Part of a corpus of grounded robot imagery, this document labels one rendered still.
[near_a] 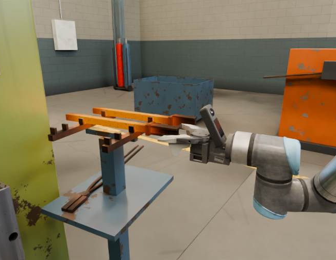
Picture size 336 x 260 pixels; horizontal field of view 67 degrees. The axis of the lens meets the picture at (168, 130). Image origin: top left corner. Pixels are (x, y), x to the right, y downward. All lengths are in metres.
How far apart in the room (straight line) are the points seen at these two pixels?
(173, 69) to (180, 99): 5.11
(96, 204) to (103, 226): 0.12
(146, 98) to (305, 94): 2.46
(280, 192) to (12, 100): 0.86
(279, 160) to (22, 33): 0.87
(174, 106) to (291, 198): 3.64
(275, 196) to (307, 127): 3.03
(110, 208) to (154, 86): 3.62
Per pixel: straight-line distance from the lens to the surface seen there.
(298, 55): 3.63
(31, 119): 1.03
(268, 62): 7.89
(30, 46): 1.02
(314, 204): 0.78
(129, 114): 0.97
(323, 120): 3.69
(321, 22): 7.70
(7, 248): 0.89
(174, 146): 0.72
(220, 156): 0.73
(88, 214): 0.89
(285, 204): 0.75
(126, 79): 7.95
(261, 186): 0.73
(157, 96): 4.39
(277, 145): 0.69
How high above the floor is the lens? 1.27
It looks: 18 degrees down
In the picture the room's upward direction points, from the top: straight up
